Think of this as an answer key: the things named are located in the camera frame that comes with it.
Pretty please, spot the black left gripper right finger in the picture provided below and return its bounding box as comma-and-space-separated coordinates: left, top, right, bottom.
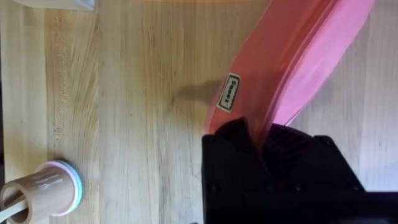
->
262, 123, 365, 194

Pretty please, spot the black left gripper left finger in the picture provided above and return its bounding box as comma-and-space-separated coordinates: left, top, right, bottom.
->
201, 116, 269, 224

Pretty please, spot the pink soft zip bag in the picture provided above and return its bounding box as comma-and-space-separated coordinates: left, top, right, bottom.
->
203, 0, 376, 147

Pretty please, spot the pale grey box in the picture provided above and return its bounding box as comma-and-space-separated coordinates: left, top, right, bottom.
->
12, 0, 96, 11

